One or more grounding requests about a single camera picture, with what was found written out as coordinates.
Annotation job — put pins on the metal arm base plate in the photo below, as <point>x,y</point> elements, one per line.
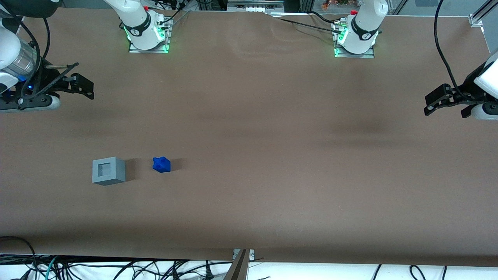
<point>356,54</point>
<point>149,49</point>

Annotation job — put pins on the aluminium frame profile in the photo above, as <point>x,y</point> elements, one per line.
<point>482,14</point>

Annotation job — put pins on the brown paper table cover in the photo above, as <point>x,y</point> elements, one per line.
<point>249,147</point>

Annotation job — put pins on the metal table edge bracket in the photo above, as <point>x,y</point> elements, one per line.
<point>243,253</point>

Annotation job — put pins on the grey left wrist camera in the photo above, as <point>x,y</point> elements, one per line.
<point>486,111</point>

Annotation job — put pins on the gray cube base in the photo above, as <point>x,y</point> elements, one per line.
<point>109,171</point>

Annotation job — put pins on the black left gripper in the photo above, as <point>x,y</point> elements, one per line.
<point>465,93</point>

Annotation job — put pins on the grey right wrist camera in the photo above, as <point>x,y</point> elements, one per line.
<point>51,104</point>

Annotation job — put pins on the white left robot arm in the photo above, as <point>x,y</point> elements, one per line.
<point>363,29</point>

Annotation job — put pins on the grey metal strut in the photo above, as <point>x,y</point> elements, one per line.
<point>237,268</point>

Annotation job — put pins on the blue plastic part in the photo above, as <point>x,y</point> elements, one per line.
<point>161,165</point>

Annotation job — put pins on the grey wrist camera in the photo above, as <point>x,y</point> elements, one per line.
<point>486,111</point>
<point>51,104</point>

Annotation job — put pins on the grey rack device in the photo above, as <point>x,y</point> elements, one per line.
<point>255,5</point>

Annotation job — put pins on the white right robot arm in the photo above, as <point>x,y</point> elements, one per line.
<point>141,24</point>

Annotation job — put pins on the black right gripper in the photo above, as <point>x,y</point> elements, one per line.
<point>42,80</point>

